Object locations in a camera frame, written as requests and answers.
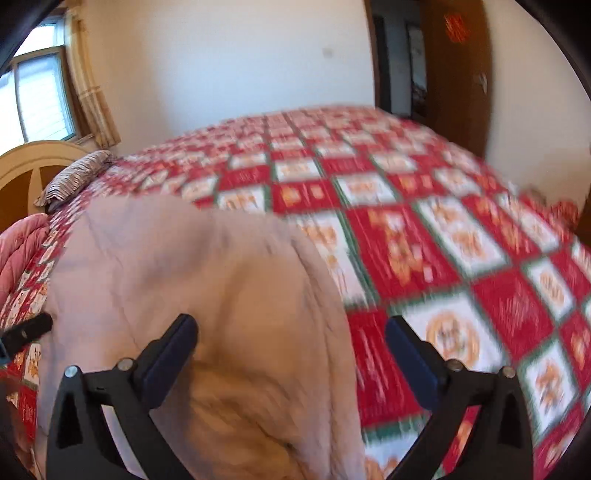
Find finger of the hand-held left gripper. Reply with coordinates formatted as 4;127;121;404
0;313;54;365

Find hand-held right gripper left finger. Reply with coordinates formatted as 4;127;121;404
46;314;199;480

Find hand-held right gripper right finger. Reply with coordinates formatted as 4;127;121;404
385;316;548;480

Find beige quilted jacket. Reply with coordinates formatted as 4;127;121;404
36;196;368;480

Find pink fleece blanket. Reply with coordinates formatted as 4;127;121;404
0;215;51;305

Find red checked printed quilt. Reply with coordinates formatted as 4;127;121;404
0;106;591;480

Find striped pillow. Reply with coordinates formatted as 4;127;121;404
34;150;114;208

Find cream wooden headboard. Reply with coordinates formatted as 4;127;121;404
0;141;100;232

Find window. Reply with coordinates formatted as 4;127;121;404
0;18;79;158

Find yellow curtain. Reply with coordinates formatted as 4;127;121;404
65;0;122;148

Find brown wooden door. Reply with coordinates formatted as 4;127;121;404
420;0;494;155

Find red door decoration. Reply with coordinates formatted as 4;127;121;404
443;13;472;45

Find dark wooden door frame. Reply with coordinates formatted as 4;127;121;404
364;0;428;123

